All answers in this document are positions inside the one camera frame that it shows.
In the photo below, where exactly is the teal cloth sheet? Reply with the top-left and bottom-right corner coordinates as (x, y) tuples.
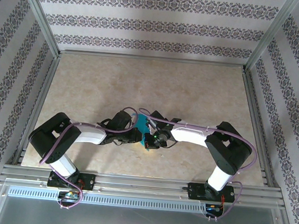
(131, 113), (157, 152)

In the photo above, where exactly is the shiny metal sheet panel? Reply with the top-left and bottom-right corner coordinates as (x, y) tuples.
(0, 182), (293, 224)

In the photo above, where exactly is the small electronics board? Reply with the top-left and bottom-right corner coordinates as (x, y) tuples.
(205, 203), (225, 215)
(56, 189), (81, 204)

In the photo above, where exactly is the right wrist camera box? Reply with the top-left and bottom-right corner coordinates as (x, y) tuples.
(145, 118), (161, 136)

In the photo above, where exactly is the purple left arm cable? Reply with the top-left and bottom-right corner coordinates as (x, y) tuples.
(35, 99), (140, 216)

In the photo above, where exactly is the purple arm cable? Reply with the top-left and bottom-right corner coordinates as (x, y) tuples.
(35, 99), (140, 216)
(128, 108), (261, 224)

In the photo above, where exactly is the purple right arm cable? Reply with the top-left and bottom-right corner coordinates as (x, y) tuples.
(128, 108), (261, 224)

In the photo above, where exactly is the long aluminium mounting rail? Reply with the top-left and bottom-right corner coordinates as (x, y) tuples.
(0, 162), (287, 210)

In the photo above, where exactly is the grey slotted cable duct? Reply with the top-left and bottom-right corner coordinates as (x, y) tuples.
(7, 185), (226, 218)

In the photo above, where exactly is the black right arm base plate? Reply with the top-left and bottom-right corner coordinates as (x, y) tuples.
(186, 181), (237, 204)

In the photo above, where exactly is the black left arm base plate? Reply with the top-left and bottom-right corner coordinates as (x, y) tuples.
(46, 170), (97, 192)

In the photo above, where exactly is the thin aluminium wall rail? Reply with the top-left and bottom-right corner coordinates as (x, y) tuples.
(58, 47), (247, 72)

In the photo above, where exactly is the aluminium table side rail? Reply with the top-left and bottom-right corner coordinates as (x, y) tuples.
(12, 52), (62, 169)
(232, 72), (286, 188)

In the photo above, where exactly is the slanted aluminium frame post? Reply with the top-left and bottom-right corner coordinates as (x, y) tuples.
(243, 0), (299, 77)
(8, 0), (67, 58)

